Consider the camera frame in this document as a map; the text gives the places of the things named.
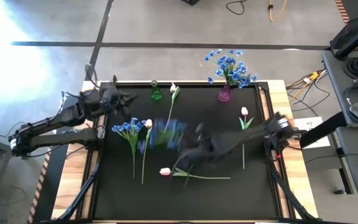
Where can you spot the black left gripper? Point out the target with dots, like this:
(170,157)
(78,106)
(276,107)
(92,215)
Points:
(110,98)

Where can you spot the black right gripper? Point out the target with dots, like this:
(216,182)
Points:
(208,143)

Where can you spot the blue artificial flower bunch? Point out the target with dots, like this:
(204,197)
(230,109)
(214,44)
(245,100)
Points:
(230,67)
(166,130)
(129,127)

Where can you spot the white tulip stem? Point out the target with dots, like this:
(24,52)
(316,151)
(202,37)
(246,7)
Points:
(148,123)

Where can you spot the purple glass vase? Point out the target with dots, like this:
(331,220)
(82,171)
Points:
(224,95)

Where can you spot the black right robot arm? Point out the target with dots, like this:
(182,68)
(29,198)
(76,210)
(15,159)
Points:
(247,137)

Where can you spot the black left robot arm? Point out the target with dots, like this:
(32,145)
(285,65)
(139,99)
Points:
(57,116)

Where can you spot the green glass vase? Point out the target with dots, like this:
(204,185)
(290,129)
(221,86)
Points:
(156,95)

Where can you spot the black table mat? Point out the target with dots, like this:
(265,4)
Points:
(197,202)

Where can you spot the black floor box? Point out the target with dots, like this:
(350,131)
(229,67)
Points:
(190,2)

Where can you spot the white paper sheet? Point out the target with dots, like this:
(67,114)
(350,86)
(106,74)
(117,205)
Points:
(304,123)

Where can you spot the black support beam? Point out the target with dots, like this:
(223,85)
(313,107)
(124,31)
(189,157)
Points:
(322,130)

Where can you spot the grey side desk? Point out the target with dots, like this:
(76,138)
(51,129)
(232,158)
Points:
(337,93)

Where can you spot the red and black toolbox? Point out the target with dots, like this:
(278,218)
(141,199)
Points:
(345,32)

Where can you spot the black metal pole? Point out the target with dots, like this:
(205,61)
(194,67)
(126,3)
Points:
(356,40)

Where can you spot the black corner post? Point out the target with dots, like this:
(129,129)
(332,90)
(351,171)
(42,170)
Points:
(115,79)

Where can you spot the black aluminium table frame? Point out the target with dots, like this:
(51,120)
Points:
(264,85)

